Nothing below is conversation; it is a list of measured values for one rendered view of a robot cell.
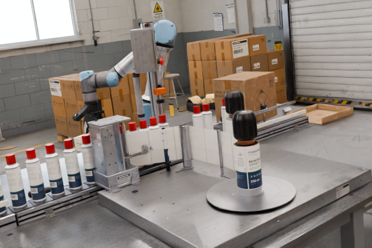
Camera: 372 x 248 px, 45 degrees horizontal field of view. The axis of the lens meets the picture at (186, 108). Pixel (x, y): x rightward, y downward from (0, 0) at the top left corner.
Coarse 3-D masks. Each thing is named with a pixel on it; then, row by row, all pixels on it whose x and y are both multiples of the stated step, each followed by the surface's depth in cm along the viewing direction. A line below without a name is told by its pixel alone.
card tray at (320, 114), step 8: (320, 104) 289; (288, 112) 275; (312, 112) 283; (320, 112) 281; (328, 112) 279; (336, 112) 277; (344, 112) 266; (352, 112) 270; (312, 120) 265; (320, 120) 263; (328, 120) 257
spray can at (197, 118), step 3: (195, 108) 215; (198, 108) 215; (195, 111) 215; (198, 111) 215; (195, 114) 216; (198, 114) 215; (201, 114) 216; (192, 117) 217; (195, 117) 215; (198, 117) 215; (201, 117) 216; (195, 120) 215; (198, 120) 215; (201, 120) 216; (195, 123) 216; (198, 123) 215; (201, 123) 216; (195, 126) 216; (198, 126) 216; (201, 126) 216
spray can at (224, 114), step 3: (222, 99) 226; (222, 102) 227; (222, 108) 226; (222, 111) 226; (225, 111) 225; (222, 114) 227; (225, 114) 226; (228, 114) 226; (222, 117) 228; (225, 117) 226; (222, 120) 228; (225, 120) 226; (225, 123) 227; (225, 126) 227; (225, 129) 227
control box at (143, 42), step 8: (136, 32) 196; (144, 32) 196; (152, 32) 197; (136, 40) 197; (144, 40) 197; (152, 40) 197; (136, 48) 197; (144, 48) 197; (152, 48) 198; (136, 56) 198; (144, 56) 198; (152, 56) 198; (136, 64) 199; (144, 64) 199; (152, 64) 199; (136, 72) 199; (144, 72) 200
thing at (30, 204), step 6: (288, 120) 253; (270, 126) 244; (162, 162) 204; (144, 168) 198; (84, 186) 184; (90, 186) 184; (66, 192) 180; (72, 192) 179; (48, 198) 175; (54, 198) 175; (30, 204) 171; (36, 204) 171; (12, 210) 167; (18, 210) 167
